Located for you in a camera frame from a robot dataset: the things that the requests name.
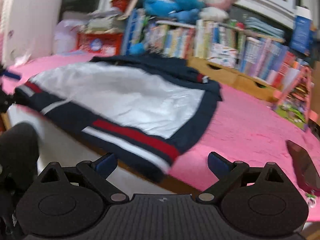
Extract white and navy jacket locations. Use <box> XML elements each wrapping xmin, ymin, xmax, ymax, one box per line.
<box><xmin>15</xmin><ymin>54</ymin><xmax>222</xmax><ymax>182</ymax></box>

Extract dark smartphone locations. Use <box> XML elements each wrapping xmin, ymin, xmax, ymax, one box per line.
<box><xmin>286</xmin><ymin>140</ymin><xmax>319</xmax><ymax>197</ymax></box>

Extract red plastic crate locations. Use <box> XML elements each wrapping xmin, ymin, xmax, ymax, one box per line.
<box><xmin>76</xmin><ymin>32</ymin><xmax>123</xmax><ymax>56</ymax></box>

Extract wooden drawer organizer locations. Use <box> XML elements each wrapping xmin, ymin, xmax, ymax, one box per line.
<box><xmin>187</xmin><ymin>56</ymin><xmax>280</xmax><ymax>102</ymax></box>

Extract stack of papers and booklets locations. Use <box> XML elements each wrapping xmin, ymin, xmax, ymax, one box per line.
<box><xmin>82</xmin><ymin>7</ymin><xmax>127</xmax><ymax>34</ymax></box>

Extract blue plush ball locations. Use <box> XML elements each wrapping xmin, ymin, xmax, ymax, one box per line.
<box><xmin>129</xmin><ymin>42</ymin><xmax>148</xmax><ymax>56</ymax></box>

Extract white pencil pattern box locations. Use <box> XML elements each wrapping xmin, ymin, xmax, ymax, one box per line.
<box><xmin>207</xmin><ymin>43</ymin><xmax>238</xmax><ymax>68</ymax></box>

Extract row of upright books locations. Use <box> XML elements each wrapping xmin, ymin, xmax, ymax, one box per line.
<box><xmin>128</xmin><ymin>11</ymin><xmax>299</xmax><ymax>88</ymax></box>

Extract blue package on sill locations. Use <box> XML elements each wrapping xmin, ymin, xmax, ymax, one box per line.
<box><xmin>289</xmin><ymin>6</ymin><xmax>316</xmax><ymax>56</ymax></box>

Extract blue plush toy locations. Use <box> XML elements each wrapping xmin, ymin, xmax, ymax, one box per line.
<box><xmin>143</xmin><ymin>0</ymin><xmax>205</xmax><ymax>24</ymax></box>

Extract pink bunny plush toy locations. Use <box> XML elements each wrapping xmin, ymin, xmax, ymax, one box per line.
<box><xmin>199</xmin><ymin>0</ymin><xmax>238</xmax><ymax>23</ymax></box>

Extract pink toy house frame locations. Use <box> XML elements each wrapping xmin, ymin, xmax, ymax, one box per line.
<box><xmin>272</xmin><ymin>66</ymin><xmax>318</xmax><ymax>131</ymax></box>

